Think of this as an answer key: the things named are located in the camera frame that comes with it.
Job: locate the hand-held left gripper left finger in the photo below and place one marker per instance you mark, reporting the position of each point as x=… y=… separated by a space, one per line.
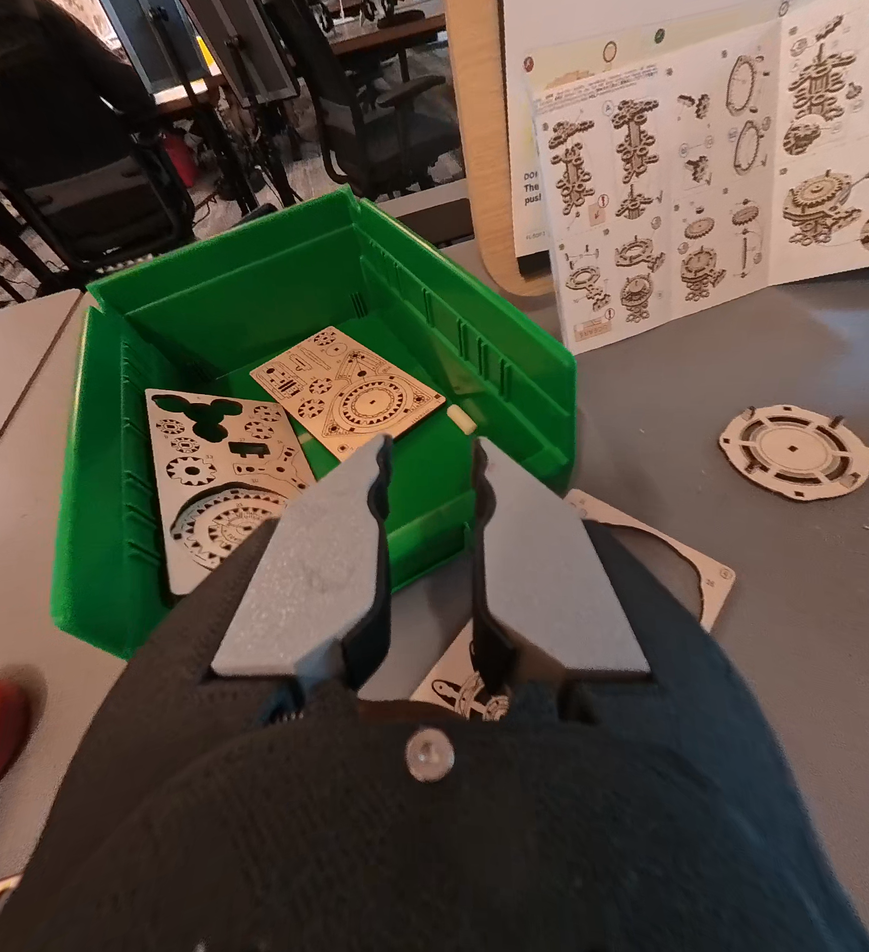
x=315 y=565

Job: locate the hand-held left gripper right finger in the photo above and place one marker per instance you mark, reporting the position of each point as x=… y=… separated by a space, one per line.
x=553 y=580

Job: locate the wooden sheet with gear parts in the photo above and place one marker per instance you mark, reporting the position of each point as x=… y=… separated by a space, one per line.
x=219 y=446

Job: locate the green plastic bin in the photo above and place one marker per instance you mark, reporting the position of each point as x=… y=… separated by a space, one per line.
x=256 y=297

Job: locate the wooden sheet with round cut-out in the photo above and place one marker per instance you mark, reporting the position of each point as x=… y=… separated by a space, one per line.
x=713 y=587

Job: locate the wooden sheet with triangle part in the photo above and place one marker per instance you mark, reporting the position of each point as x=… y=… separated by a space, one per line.
x=375 y=401

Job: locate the small white block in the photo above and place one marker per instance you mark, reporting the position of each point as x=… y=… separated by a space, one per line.
x=461 y=419

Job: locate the round wooden base part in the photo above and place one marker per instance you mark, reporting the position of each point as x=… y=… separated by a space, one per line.
x=791 y=450

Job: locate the folded instruction booklet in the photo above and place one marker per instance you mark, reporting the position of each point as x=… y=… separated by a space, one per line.
x=628 y=223

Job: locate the black office chair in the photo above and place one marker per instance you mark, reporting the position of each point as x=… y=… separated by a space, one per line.
x=107 y=216
x=375 y=111

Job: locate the wooden backing board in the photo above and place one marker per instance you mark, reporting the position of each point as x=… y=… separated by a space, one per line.
x=479 y=149

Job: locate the grey board on stand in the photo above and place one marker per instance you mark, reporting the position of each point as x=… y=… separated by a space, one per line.
x=256 y=52
x=159 y=44

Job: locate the white instruction poster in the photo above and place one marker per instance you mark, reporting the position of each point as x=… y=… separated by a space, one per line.
x=576 y=22

